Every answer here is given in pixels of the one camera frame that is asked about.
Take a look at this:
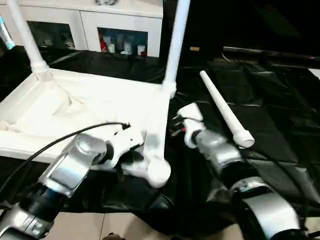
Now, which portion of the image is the white cabinet with glass doors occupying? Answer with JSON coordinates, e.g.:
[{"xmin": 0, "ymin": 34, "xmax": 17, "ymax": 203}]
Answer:
[{"xmin": 0, "ymin": 0, "xmax": 165, "ymax": 58}]

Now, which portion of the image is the white flat board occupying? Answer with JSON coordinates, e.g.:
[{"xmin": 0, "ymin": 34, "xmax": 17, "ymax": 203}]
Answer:
[{"xmin": 308, "ymin": 67, "xmax": 320, "ymax": 80}]

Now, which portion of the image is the black plastic mat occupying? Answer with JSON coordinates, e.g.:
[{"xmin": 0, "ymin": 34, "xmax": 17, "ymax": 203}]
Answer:
[{"xmin": 0, "ymin": 44, "xmax": 320, "ymax": 236}]

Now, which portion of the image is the white plastic table leg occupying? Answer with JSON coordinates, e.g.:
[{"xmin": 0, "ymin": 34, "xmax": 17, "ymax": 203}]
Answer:
[
  {"xmin": 199, "ymin": 70, "xmax": 256, "ymax": 149},
  {"xmin": 6, "ymin": 0, "xmax": 50, "ymax": 73},
  {"xmin": 161, "ymin": 0, "xmax": 191, "ymax": 98}
]

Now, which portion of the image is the white jar blue print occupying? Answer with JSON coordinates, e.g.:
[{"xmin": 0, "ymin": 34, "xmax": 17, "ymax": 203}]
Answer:
[{"xmin": 120, "ymin": 41, "xmax": 134, "ymax": 55}]

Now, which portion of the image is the white plastic table top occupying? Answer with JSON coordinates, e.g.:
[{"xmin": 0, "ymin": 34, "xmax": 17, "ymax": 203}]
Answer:
[{"xmin": 0, "ymin": 66, "xmax": 178, "ymax": 189}]

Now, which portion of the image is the long black bar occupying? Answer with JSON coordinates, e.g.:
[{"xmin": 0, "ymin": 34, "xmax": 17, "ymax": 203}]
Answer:
[{"xmin": 221, "ymin": 46, "xmax": 320, "ymax": 63}]

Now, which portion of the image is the red packet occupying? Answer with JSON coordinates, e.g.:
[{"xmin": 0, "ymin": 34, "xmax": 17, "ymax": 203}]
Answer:
[{"xmin": 99, "ymin": 31, "xmax": 108, "ymax": 53}]

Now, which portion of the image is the grey metal rack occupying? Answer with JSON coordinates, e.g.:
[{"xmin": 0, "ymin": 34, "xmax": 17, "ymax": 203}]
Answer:
[{"xmin": 0, "ymin": 14, "xmax": 15, "ymax": 50}]

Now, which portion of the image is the dark grey robot foot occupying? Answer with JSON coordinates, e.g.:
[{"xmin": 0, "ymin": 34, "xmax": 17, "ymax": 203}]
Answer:
[{"xmin": 103, "ymin": 232, "xmax": 124, "ymax": 240}]

